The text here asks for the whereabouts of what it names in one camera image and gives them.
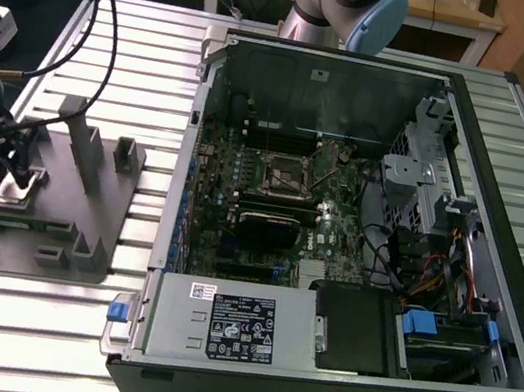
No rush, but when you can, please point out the grey parts rack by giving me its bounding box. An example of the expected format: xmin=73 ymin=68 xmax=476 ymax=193
xmin=0 ymin=81 xmax=156 ymax=299

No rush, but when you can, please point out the black camera cable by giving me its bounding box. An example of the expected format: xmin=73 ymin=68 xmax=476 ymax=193
xmin=0 ymin=0 xmax=128 ymax=148

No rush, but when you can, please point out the green RAM stick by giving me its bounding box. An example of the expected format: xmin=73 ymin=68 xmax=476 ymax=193
xmin=0 ymin=215 xmax=49 ymax=237

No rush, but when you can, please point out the black graphics card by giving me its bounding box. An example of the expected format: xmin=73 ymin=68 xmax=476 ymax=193
xmin=231 ymin=207 xmax=304 ymax=260

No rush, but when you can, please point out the black plastic shroud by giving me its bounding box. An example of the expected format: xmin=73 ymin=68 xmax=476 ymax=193
xmin=295 ymin=275 xmax=411 ymax=383

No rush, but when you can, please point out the silver chipset heatsink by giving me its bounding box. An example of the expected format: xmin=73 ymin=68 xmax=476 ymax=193
xmin=295 ymin=257 xmax=327 ymax=292

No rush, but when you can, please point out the CPU socket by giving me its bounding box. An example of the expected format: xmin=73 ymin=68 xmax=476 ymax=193
xmin=256 ymin=149 xmax=321 ymax=204

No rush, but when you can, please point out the dark internal cable bundle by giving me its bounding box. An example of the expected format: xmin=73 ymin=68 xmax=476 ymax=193
xmin=344 ymin=161 xmax=442 ymax=306

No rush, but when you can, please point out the black RAM slot white latch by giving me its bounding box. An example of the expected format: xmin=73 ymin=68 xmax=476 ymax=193
xmin=232 ymin=201 xmax=323 ymax=226
xmin=242 ymin=118 xmax=326 ymax=140
xmin=241 ymin=127 xmax=324 ymax=149
xmin=234 ymin=192 xmax=325 ymax=216

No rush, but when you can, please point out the silver CPU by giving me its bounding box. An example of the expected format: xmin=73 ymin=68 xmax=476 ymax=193
xmin=0 ymin=165 xmax=43 ymax=214

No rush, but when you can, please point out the hard disk in blue carrier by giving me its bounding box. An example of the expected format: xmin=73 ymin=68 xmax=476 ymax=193
xmin=390 ymin=304 xmax=505 ymax=392

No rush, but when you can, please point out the short black expansion slot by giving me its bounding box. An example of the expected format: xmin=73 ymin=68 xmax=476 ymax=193
xmin=213 ymin=258 xmax=280 ymax=285

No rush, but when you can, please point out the grey labelled power supply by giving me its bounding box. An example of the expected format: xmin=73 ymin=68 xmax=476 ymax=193
xmin=125 ymin=263 xmax=331 ymax=387

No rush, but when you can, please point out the green motherboard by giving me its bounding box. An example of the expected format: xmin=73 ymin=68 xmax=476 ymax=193
xmin=170 ymin=111 xmax=397 ymax=307

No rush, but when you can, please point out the coloured power wire bundle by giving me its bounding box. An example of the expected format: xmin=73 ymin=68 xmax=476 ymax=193
xmin=402 ymin=220 xmax=490 ymax=321

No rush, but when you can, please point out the blue case release latch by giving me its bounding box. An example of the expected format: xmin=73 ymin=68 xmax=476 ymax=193
xmin=106 ymin=298 xmax=131 ymax=324

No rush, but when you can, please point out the grey metal drive cage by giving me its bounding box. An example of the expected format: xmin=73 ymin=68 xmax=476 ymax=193
xmin=367 ymin=89 xmax=482 ymax=247

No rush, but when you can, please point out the grey plastic case latch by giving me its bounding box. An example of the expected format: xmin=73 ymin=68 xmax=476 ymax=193
xmin=197 ymin=23 xmax=233 ymax=69

